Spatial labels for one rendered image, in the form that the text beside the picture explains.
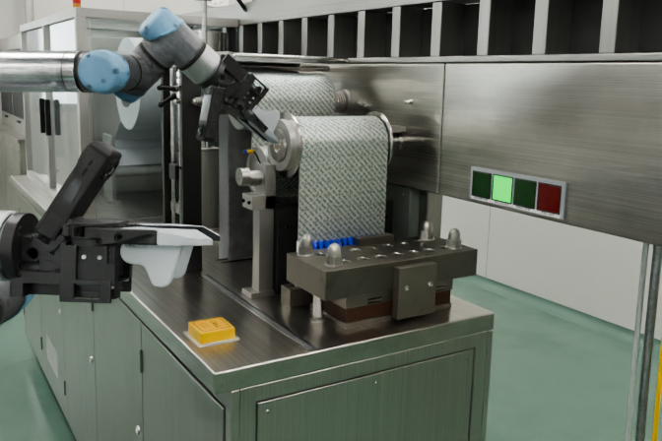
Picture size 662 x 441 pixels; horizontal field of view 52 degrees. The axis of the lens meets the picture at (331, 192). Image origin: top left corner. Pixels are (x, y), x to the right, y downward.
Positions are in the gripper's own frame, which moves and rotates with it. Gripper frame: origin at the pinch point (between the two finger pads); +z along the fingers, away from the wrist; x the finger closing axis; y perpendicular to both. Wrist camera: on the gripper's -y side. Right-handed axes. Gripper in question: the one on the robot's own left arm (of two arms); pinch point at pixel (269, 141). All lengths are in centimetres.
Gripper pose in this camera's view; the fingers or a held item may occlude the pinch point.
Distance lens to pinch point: 149.4
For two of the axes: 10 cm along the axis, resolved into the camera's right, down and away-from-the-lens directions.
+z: 6.3, 5.8, 5.1
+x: -5.3, -1.5, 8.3
